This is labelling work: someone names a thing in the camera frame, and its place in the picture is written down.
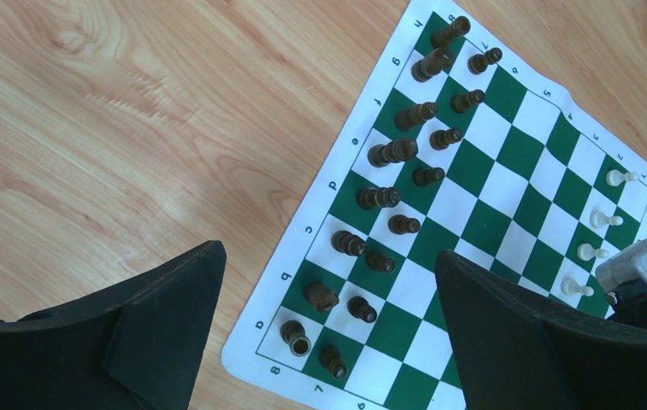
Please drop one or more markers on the green white chess board mat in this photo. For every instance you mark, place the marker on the green white chess board mat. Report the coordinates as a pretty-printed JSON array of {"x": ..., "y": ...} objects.
[{"x": 508, "y": 172}]

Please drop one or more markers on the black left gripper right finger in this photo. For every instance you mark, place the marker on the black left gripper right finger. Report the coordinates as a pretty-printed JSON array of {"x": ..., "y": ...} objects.
[{"x": 516, "y": 349}]

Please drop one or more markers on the white chess pawn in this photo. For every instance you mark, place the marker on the white chess pawn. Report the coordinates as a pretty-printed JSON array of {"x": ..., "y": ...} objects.
[
  {"x": 570, "y": 287},
  {"x": 615, "y": 177},
  {"x": 599, "y": 220},
  {"x": 587, "y": 252}
]

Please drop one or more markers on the dark king chess piece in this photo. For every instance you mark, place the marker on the dark king chess piece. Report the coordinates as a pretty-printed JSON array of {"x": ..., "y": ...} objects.
[{"x": 397, "y": 151}]

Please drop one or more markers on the dark knight chess piece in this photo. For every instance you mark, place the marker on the dark knight chess piece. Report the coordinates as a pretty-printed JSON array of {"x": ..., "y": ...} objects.
[{"x": 320, "y": 297}]

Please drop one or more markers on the dark pawn chess piece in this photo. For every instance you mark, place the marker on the dark pawn chess piece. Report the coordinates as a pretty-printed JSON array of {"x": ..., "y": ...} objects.
[
  {"x": 359, "y": 308},
  {"x": 332, "y": 361}
]

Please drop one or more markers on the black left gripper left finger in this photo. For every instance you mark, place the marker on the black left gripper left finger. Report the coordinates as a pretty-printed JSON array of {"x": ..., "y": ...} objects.
[{"x": 137, "y": 344}]

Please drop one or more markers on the dark rook chess piece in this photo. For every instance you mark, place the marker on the dark rook chess piece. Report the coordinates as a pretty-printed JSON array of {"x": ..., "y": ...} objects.
[{"x": 294, "y": 336}]

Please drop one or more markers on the dark bishop chess piece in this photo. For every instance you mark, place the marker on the dark bishop chess piece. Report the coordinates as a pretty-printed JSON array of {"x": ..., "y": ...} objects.
[{"x": 348, "y": 243}]

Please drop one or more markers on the dark queen chess piece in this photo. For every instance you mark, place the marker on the dark queen chess piece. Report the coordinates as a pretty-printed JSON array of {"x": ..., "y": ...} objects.
[{"x": 371, "y": 197}]

